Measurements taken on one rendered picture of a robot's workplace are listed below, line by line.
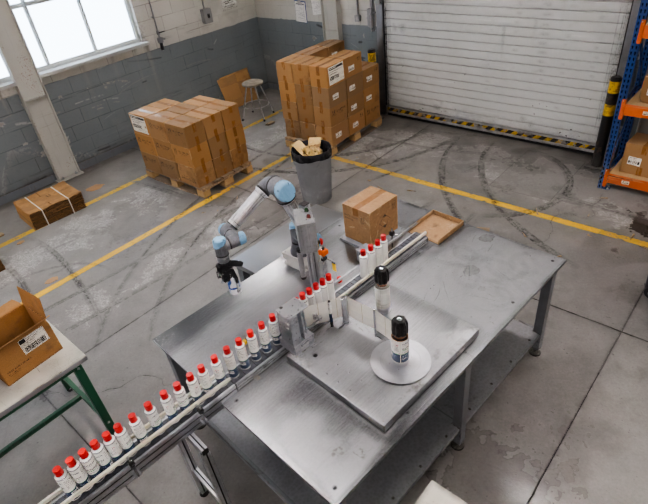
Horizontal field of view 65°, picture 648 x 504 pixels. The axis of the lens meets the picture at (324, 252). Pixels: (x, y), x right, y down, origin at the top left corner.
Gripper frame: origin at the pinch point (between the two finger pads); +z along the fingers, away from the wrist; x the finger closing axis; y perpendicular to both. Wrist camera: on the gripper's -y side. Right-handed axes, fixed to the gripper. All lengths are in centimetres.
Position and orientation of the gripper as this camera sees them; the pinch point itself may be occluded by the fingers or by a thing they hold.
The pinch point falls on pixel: (233, 285)
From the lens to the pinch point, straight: 311.8
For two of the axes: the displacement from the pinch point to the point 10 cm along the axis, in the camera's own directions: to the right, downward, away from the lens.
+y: -6.5, 5.0, -5.8
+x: 7.5, 3.2, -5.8
